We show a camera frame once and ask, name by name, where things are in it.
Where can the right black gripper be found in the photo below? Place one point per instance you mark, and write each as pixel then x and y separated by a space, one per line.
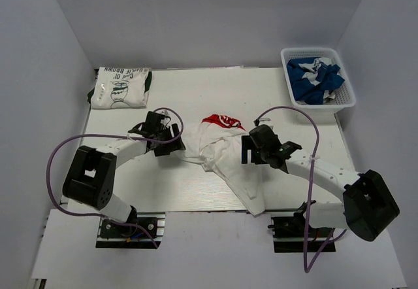
pixel 252 152

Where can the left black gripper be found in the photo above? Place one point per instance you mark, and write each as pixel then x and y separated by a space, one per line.
pixel 170 142

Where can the white Coca-Cola t-shirt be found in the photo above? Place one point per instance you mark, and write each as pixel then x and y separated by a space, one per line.
pixel 215 143

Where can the blue and white t-shirt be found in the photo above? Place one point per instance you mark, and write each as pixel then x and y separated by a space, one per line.
pixel 314 80

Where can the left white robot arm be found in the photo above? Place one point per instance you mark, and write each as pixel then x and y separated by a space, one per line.
pixel 91 176

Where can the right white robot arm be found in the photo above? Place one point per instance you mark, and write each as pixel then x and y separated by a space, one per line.
pixel 365 205

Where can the folded white Charlie Brown shirt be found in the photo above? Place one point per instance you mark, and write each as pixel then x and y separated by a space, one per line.
pixel 120 88

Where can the white plastic basket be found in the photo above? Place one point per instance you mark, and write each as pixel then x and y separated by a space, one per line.
pixel 344 97

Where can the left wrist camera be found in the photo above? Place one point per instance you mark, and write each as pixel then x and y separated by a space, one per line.
pixel 166 119

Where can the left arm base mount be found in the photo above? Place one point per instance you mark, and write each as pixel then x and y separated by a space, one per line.
pixel 114 236

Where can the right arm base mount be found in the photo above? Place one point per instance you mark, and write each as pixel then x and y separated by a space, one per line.
pixel 287 228

